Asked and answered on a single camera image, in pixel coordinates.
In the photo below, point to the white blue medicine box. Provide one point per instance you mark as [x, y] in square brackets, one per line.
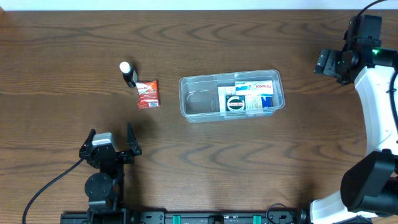
[252, 102]

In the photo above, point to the green Zam-Buk tin box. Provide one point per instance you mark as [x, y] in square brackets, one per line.
[235, 103]

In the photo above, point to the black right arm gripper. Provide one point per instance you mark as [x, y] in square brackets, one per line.
[325, 63]

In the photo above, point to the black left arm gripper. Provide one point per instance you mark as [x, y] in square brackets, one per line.
[127, 158]

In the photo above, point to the black mounting rail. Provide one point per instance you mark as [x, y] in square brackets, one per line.
[273, 216]

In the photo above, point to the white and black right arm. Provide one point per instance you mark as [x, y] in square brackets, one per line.
[368, 189]

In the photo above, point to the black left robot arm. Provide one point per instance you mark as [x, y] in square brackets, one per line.
[105, 189]

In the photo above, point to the grey wrist camera, left arm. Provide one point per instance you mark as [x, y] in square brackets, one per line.
[103, 139]

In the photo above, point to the dark bottle with white cap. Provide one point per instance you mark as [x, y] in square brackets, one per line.
[129, 74]

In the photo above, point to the white blue Panadol box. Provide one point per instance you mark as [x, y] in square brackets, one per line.
[258, 88]

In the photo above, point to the clear plastic container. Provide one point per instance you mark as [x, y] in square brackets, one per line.
[199, 95]

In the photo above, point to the red Panadol ActiFast box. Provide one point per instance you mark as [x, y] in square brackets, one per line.
[148, 95]

